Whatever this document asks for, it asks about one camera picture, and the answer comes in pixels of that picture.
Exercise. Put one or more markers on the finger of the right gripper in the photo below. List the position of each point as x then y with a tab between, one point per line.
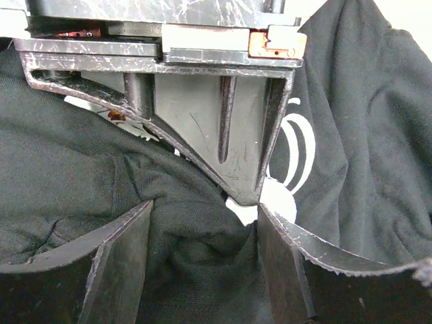
224	119

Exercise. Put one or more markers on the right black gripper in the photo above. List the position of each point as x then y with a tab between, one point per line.
215	32

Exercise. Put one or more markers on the blue round brooch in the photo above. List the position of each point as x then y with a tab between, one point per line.
275	196

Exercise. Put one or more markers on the black printed t-shirt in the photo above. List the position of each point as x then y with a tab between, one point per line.
353	148

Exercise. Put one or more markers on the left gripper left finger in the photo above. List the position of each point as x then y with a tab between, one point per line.
96	278

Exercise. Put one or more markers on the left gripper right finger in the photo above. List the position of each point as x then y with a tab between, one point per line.
312	281

